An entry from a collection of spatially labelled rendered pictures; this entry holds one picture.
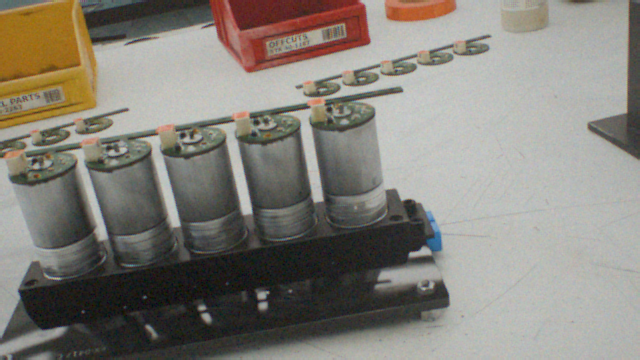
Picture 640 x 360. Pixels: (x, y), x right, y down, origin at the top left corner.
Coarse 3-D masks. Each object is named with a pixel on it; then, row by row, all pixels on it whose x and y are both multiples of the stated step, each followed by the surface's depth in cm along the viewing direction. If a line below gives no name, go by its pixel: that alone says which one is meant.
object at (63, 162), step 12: (36, 156) 29; (60, 156) 29; (72, 156) 29; (48, 168) 28; (60, 168) 28; (72, 168) 28; (12, 180) 28; (24, 180) 28; (36, 180) 28; (48, 180) 28
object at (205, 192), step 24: (168, 168) 28; (192, 168) 28; (216, 168) 28; (192, 192) 28; (216, 192) 29; (192, 216) 29; (216, 216) 29; (240, 216) 30; (192, 240) 29; (216, 240) 29; (240, 240) 30
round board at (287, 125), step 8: (256, 120) 29; (272, 120) 29; (280, 120) 29; (288, 120) 29; (296, 120) 29; (256, 128) 29; (280, 128) 28; (288, 128) 28; (296, 128) 28; (240, 136) 28; (248, 136) 28; (256, 136) 28; (272, 136) 28; (280, 136) 28; (288, 136) 28
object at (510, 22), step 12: (504, 0) 56; (516, 0) 55; (528, 0) 55; (540, 0) 55; (504, 12) 56; (516, 12) 55; (528, 12) 55; (540, 12) 55; (504, 24) 57; (516, 24) 56; (528, 24) 55; (540, 24) 56
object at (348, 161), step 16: (336, 112) 29; (352, 128) 28; (368, 128) 28; (320, 144) 29; (336, 144) 28; (352, 144) 28; (368, 144) 28; (320, 160) 29; (336, 160) 28; (352, 160) 28; (368, 160) 29; (320, 176) 30; (336, 176) 29; (352, 176) 29; (368, 176) 29; (336, 192) 29; (352, 192) 29; (368, 192) 29; (384, 192) 30; (336, 208) 29; (352, 208) 29; (368, 208) 29; (384, 208) 30; (336, 224) 30; (352, 224) 29; (368, 224) 30
